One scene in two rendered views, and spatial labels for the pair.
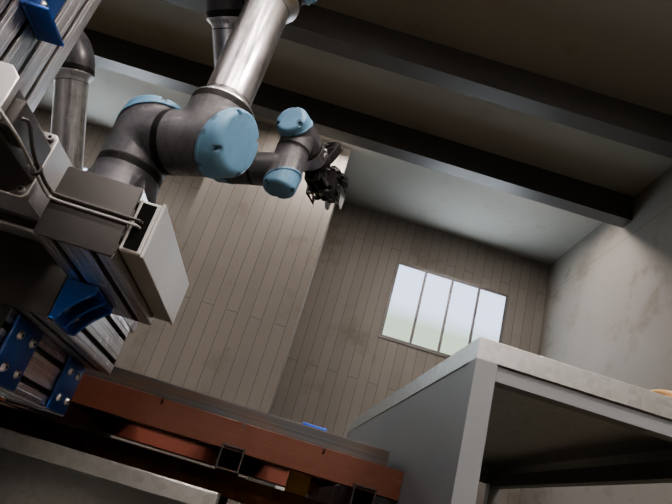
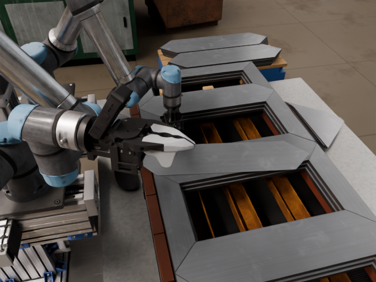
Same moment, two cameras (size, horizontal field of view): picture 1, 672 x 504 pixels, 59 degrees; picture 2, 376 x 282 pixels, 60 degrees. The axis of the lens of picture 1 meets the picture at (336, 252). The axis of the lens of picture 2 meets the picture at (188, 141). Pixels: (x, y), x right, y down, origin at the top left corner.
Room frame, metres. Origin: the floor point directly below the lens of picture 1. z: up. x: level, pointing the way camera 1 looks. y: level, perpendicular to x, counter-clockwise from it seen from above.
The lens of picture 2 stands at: (1.31, -0.40, 1.85)
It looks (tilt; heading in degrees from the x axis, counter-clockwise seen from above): 42 degrees down; 79
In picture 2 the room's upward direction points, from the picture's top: straight up
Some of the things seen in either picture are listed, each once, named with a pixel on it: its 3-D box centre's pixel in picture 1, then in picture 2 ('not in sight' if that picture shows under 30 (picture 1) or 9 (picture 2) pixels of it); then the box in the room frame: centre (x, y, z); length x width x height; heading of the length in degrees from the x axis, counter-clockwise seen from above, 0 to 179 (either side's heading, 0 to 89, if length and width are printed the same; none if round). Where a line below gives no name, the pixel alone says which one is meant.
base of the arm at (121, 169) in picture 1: (119, 193); (24, 173); (0.94, 0.39, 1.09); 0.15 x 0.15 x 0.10
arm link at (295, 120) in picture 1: (298, 134); (42, 126); (1.12, 0.16, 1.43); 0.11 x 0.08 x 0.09; 155
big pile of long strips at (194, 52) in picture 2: not in sight; (220, 52); (1.92, 1.58, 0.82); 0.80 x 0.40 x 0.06; 2
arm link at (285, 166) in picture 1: (279, 170); (60, 155); (1.13, 0.17, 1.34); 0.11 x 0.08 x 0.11; 65
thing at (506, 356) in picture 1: (491, 433); not in sight; (1.66, -0.56, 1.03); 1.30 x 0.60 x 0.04; 2
